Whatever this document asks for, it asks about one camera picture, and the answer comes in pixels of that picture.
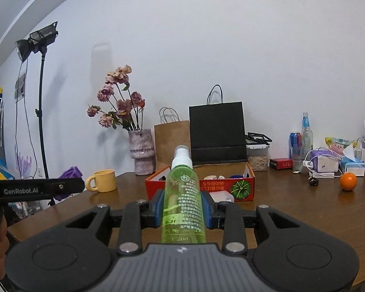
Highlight dried pink flowers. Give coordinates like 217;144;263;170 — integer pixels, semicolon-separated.
87;64;146;131

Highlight brown paper bag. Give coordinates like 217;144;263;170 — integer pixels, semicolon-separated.
154;107;192;176

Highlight blue drink can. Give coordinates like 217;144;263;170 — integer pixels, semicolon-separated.
289;132;302;160

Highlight purple packet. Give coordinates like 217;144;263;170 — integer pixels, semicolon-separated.
310;149;328;171

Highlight clear food container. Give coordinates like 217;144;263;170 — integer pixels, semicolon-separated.
246;143;270;172

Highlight small red box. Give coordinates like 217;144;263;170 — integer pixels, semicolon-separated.
269;158;294;170

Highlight light power adapter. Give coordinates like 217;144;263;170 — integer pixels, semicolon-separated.
14;73;27;103

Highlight blue tissue pack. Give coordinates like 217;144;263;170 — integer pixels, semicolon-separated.
342;154;365;177

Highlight black clip lid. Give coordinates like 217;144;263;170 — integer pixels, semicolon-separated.
245;132;273;145

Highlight studio light on stand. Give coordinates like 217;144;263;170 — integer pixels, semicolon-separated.
15;21;59;208

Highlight pink ceramic vase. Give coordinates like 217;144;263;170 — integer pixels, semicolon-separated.
128;128;156;176

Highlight white pill bottle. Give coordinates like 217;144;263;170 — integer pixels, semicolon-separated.
209;190;235;203

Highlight colourful snack bag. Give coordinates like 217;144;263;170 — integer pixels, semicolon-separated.
324;137;354;155

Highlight yellow mug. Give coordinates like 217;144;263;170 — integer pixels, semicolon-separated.
85;169;119;193

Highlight black paper bag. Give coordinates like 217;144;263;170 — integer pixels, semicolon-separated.
189;84;249;167

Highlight red cardboard box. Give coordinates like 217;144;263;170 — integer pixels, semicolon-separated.
145;161;256;203

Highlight orange fruit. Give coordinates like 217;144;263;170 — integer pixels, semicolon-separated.
339;172;358;192

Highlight purple floral decoration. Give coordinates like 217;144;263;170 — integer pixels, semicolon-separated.
15;145;33;178

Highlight clear glass bottle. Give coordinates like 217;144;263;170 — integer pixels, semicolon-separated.
292;112;314;173

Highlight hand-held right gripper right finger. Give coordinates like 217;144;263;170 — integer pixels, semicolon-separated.
201;189;321;254

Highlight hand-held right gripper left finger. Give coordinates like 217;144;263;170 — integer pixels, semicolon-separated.
43;189;165;255

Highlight purple plastic bag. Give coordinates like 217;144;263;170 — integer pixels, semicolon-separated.
57;166;83;202

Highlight green spray bottle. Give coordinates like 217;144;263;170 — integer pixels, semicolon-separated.
161;146;207;245

